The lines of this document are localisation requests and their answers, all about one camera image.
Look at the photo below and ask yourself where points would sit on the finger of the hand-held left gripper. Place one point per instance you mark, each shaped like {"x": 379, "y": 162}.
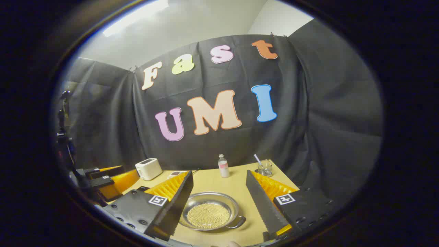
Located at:
{"x": 120, "y": 183}
{"x": 106, "y": 172}

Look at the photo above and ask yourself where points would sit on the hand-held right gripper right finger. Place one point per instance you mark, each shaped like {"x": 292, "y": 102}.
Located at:
{"x": 262, "y": 202}

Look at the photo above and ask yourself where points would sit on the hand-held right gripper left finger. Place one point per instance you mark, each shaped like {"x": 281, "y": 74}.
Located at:
{"x": 178, "y": 202}

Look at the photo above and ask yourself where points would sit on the stainless steel pot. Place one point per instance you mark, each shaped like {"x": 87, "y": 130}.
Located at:
{"x": 205, "y": 199}

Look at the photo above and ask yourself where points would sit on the white divided bean dish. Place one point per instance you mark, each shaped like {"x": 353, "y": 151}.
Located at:
{"x": 175, "y": 174}

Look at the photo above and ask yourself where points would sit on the white toaster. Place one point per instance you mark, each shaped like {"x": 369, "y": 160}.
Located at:
{"x": 149, "y": 168}

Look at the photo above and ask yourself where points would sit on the pile of yellow soybeans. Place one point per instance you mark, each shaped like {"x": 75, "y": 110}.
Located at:
{"x": 208, "y": 216}

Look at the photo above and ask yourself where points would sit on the small clear glass cup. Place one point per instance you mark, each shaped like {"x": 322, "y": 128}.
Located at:
{"x": 265, "y": 168}

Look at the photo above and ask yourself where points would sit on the striped straw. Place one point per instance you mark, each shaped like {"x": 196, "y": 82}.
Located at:
{"x": 257, "y": 159}

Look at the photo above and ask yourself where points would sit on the clear bottle with pink label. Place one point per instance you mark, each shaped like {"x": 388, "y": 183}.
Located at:
{"x": 224, "y": 168}

